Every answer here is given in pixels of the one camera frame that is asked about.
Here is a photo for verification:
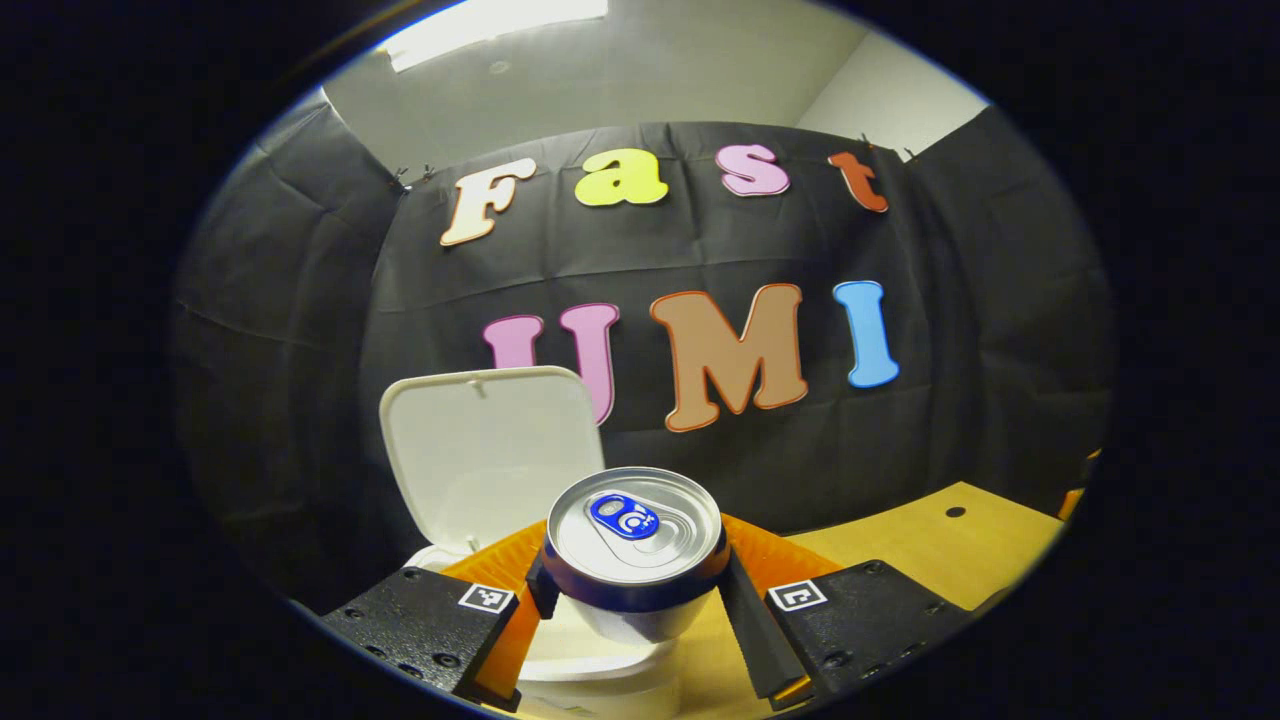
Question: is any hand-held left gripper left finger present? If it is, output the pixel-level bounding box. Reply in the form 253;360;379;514
320;520;561;713

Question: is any ceiling light panel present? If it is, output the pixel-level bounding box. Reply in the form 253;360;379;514
380;0;609;73

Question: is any silver pop can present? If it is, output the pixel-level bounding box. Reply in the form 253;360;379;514
540;467;733;646

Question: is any black backdrop cloth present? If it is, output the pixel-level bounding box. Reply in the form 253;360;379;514
170;85;1116;611

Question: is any white desktop garbage bin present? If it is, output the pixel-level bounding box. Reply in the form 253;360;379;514
378;365;691;720

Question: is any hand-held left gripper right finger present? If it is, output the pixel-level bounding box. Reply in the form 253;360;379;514
715;515;976;711

